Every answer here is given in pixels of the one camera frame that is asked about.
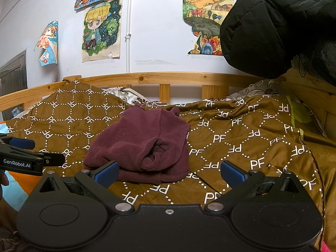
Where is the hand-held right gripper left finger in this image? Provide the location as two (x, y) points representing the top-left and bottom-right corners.
(39, 161), (133, 215)

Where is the white wall pipe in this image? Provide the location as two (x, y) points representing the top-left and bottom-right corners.
(125, 0), (132, 74)

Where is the small curled wall poster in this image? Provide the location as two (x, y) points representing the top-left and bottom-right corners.
(34, 20), (59, 67)

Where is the blond figure wall poster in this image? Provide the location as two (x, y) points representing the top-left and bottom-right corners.
(81, 0), (123, 63)

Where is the wooden bed frame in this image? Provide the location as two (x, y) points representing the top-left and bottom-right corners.
(0, 68), (336, 137)

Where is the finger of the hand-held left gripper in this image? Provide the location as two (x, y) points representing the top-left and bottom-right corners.
(0, 149), (66, 167)
(0, 134), (36, 151)

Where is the orange and blue cloth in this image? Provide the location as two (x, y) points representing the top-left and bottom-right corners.
(0, 120), (43, 214)

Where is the landscape wall poster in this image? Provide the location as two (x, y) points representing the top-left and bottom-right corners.
(182, 0), (235, 56)

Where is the person's left hand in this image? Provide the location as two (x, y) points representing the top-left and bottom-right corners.
(0, 171), (9, 202)

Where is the brown printed blanket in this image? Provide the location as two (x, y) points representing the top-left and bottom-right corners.
(5, 80), (336, 245)

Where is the dark patterned cloth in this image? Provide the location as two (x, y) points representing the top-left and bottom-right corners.
(0, 202), (25, 252)

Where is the yellow-green cloth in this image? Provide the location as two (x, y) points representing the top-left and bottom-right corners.
(287, 96), (313, 124)

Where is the maroon long-sleeve shirt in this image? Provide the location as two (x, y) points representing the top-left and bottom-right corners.
(83, 106), (191, 185)

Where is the black puffer jacket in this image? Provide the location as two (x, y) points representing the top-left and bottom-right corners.
(219, 0), (336, 80)

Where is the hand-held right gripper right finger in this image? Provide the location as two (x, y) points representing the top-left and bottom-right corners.
(205, 160), (301, 215)

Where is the dark grey fuzzy cloth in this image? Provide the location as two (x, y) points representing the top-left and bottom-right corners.
(309, 38), (336, 85)

